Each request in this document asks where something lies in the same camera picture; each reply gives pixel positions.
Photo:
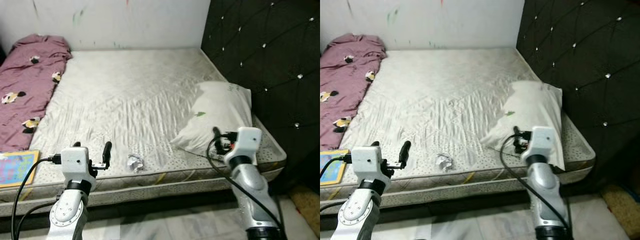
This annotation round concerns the white paper ball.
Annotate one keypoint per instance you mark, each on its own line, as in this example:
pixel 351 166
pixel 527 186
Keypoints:
pixel 135 163
pixel 443 163

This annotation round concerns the colourful yellow-framed puzzle board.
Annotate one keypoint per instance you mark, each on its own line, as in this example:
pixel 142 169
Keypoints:
pixel 332 167
pixel 17 167

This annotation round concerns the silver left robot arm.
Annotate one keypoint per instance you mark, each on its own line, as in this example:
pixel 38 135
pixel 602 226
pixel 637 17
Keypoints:
pixel 357 215
pixel 67 215

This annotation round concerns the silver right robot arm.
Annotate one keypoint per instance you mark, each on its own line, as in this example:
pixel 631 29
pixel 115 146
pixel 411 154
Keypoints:
pixel 250 195
pixel 545 195

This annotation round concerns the white pillow with green leaf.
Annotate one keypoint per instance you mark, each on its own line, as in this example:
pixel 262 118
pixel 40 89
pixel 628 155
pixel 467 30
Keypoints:
pixel 220 110
pixel 530 110

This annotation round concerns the white quilted mattress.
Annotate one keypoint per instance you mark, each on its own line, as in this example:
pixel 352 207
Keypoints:
pixel 440 100
pixel 125 100

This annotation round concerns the speckled grey lower mattress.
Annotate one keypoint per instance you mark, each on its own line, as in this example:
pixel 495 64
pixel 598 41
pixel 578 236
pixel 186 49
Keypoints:
pixel 450 189
pixel 150 189

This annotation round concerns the purple blanket with flower print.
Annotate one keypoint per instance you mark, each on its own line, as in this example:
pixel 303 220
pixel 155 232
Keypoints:
pixel 25 85
pixel 345 80

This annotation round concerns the brown floor mat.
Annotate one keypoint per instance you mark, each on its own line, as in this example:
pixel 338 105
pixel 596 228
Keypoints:
pixel 305 210
pixel 622 205

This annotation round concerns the black tufted headboard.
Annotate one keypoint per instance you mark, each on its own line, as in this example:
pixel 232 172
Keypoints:
pixel 270 50
pixel 580 50

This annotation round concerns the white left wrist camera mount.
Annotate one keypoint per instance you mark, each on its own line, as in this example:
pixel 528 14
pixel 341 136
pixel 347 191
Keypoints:
pixel 75 160
pixel 367 160

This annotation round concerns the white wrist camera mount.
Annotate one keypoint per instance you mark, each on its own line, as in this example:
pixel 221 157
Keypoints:
pixel 542 141
pixel 247 141
pixel 367 160
pixel 75 160

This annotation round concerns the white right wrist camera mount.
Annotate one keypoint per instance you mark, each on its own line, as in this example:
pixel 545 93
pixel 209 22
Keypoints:
pixel 542 141
pixel 247 141

